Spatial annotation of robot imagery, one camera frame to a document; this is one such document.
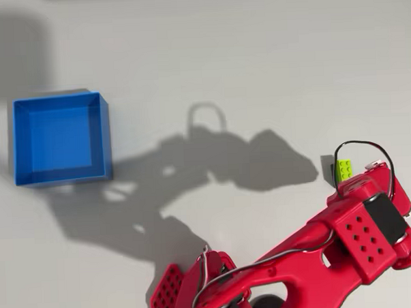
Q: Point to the red robot arm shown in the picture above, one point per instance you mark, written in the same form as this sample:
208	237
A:
292	269

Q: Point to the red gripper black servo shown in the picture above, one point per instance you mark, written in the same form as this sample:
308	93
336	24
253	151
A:
380	168

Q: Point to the blue plastic bin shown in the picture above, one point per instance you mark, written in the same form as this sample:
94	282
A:
60	140

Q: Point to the green lego block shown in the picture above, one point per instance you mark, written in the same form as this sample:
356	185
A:
344	169

